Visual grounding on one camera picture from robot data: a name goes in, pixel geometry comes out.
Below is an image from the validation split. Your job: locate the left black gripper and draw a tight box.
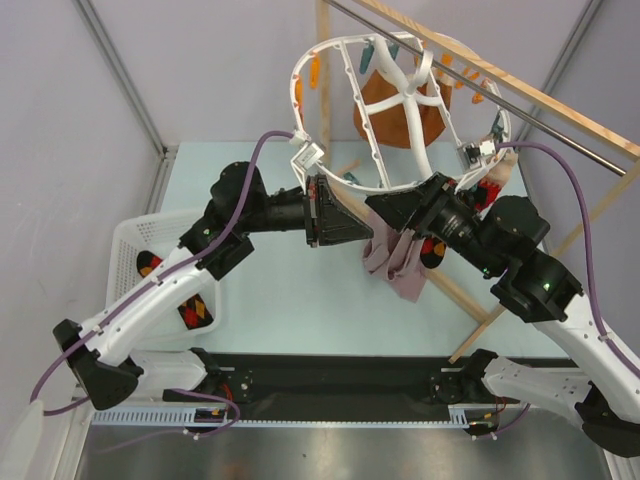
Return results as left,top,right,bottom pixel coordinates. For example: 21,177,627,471
238,175,372,248

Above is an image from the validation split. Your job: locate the black argyle sock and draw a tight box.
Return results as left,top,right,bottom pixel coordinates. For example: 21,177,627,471
420,237,447,269
136,249,216,331

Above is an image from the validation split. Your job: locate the red beige fox sock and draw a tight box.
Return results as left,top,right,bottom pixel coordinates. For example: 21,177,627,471
473,180,502,212

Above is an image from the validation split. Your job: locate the white round clip hanger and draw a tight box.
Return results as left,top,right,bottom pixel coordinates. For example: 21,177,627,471
290,33,518,194

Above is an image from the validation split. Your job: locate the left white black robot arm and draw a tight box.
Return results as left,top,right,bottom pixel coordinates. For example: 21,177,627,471
53,162,373,411

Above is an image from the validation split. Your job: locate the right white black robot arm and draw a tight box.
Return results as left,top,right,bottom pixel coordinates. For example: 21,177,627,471
365,174,639,458

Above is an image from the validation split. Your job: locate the mauve hanging sock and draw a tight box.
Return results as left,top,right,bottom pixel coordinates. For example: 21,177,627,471
362,211,427,303

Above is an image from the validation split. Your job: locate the orange brown hanging sock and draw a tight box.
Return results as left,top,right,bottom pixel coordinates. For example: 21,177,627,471
361,69,445,149

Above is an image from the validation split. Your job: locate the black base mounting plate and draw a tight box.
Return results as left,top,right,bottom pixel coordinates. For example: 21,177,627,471
159,351,501,421

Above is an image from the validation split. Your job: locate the white plastic laundry basket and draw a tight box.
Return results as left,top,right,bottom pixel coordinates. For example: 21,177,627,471
106,209,223,350

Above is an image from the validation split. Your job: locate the metal hanging rod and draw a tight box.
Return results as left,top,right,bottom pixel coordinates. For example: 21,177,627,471
329,0,627,176

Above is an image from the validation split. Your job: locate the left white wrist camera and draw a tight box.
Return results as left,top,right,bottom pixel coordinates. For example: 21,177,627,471
289,130,325,187

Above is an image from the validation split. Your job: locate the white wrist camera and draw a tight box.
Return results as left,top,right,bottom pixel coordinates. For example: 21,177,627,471
289,130,325,187
456,139,499,191

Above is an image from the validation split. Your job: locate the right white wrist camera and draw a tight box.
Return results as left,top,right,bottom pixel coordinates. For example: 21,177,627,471
456,139,499,191

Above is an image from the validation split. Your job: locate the wooden drying rack frame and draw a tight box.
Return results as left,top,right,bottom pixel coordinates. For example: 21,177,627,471
314,0,640,366

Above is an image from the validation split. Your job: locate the white slotted cable duct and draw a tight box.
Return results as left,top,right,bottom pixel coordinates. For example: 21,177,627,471
92,405,476,429

